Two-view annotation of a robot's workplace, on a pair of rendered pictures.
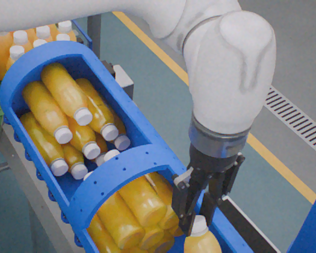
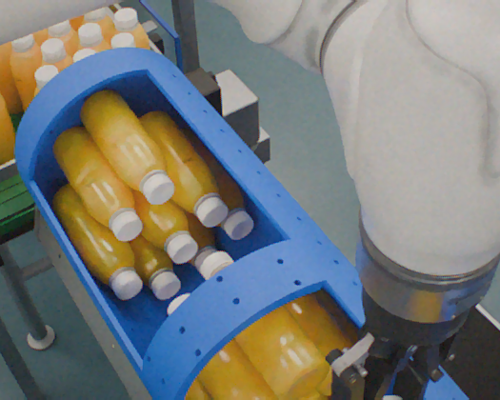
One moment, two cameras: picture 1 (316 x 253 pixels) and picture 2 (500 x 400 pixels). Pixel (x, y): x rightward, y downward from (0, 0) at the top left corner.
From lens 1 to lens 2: 35 cm
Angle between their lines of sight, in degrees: 8
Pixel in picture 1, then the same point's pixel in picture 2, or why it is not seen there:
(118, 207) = (234, 368)
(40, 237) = not seen: hidden behind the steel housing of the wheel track
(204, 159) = (397, 324)
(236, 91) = (471, 183)
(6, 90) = (23, 152)
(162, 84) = (314, 84)
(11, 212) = not seen: hidden behind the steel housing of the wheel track
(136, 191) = (265, 338)
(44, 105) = (88, 172)
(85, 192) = (166, 348)
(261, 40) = not seen: outside the picture
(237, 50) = (468, 75)
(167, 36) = (279, 38)
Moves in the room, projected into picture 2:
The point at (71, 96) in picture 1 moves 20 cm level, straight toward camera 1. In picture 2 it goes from (131, 152) to (137, 281)
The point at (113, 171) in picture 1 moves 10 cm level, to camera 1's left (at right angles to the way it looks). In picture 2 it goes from (214, 308) to (120, 299)
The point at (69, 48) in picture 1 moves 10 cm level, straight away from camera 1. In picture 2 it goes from (123, 62) to (122, 18)
